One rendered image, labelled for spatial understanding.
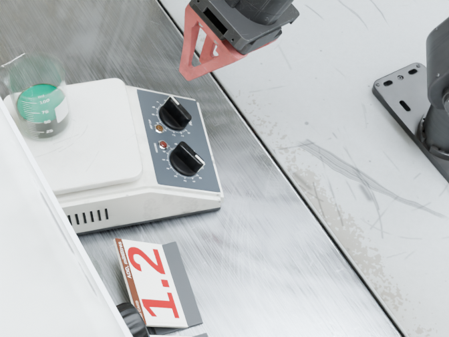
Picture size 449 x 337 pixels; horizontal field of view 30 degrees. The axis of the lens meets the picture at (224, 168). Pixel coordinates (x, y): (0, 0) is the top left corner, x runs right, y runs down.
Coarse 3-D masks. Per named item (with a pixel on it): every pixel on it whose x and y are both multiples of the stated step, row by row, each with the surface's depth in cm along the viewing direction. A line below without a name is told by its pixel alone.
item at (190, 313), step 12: (168, 252) 82; (120, 264) 77; (168, 264) 81; (180, 264) 81; (168, 276) 80; (180, 276) 81; (180, 288) 80; (132, 300) 75; (180, 300) 79; (192, 300) 79; (180, 312) 78; (192, 312) 79; (156, 324) 75; (168, 324) 76; (180, 324) 77; (192, 324) 78
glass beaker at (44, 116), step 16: (16, 64) 75; (32, 64) 76; (48, 64) 76; (16, 80) 76; (32, 80) 78; (48, 80) 78; (64, 80) 75; (16, 96) 73; (32, 96) 73; (48, 96) 73; (64, 96) 75; (16, 112) 76; (32, 112) 74; (48, 112) 75; (64, 112) 77; (32, 128) 77; (48, 128) 77; (64, 128) 78
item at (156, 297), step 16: (128, 256) 78; (144, 256) 80; (160, 256) 81; (144, 272) 78; (160, 272) 80; (144, 288) 77; (160, 288) 78; (144, 304) 76; (160, 304) 77; (176, 304) 79; (160, 320) 76; (176, 320) 77
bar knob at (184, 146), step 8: (184, 144) 81; (176, 152) 82; (184, 152) 81; (192, 152) 81; (176, 160) 82; (184, 160) 82; (192, 160) 81; (200, 160) 81; (176, 168) 81; (184, 168) 82; (192, 168) 82; (200, 168) 82
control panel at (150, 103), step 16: (144, 96) 85; (160, 96) 86; (144, 112) 84; (192, 112) 88; (192, 128) 86; (176, 144) 84; (192, 144) 85; (160, 160) 81; (208, 160) 85; (160, 176) 80; (176, 176) 81; (192, 176) 82; (208, 176) 83
